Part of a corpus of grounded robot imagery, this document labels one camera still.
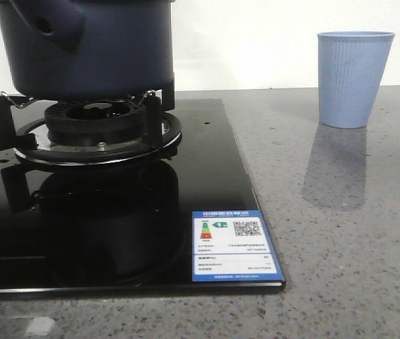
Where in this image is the light blue ribbed cup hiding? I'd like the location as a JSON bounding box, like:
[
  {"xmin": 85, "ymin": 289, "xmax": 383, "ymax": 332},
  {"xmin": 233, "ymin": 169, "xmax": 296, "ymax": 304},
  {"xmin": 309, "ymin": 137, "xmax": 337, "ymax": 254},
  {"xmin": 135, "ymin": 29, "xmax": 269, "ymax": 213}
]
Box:
[{"xmin": 317, "ymin": 31, "xmax": 395, "ymax": 129}]

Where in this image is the dark blue cooking pot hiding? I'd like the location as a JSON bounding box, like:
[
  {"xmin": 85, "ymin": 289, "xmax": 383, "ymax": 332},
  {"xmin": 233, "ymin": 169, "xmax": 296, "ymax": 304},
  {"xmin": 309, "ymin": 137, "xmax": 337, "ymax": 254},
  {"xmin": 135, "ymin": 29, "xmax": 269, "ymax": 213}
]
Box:
[{"xmin": 0, "ymin": 1, "xmax": 174, "ymax": 101}]

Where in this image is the black metal pot support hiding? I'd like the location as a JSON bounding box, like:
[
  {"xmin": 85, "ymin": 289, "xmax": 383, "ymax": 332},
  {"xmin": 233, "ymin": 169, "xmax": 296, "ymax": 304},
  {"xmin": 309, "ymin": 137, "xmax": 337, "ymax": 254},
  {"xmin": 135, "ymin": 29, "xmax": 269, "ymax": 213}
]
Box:
[{"xmin": 0, "ymin": 90, "xmax": 164, "ymax": 150}]

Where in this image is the blue energy label sticker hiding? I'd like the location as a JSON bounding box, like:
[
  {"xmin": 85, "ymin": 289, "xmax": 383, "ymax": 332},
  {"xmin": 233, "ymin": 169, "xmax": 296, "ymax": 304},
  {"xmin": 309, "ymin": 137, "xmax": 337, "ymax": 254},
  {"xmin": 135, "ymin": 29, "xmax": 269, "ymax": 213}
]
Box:
[{"xmin": 192, "ymin": 210, "xmax": 284, "ymax": 285}]

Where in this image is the black glass gas stove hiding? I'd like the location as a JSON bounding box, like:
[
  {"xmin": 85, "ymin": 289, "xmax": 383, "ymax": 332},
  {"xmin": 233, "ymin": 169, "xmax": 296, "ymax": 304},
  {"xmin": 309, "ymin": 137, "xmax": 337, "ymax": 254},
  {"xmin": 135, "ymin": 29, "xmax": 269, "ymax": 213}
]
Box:
[{"xmin": 0, "ymin": 99, "xmax": 286, "ymax": 299}]

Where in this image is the black gas burner ring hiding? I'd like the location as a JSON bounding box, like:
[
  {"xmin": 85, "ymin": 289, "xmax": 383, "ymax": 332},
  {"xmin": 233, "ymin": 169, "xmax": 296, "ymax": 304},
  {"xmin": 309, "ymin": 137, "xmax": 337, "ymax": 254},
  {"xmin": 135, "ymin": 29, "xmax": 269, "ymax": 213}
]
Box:
[{"xmin": 13, "ymin": 100, "xmax": 183, "ymax": 166}]

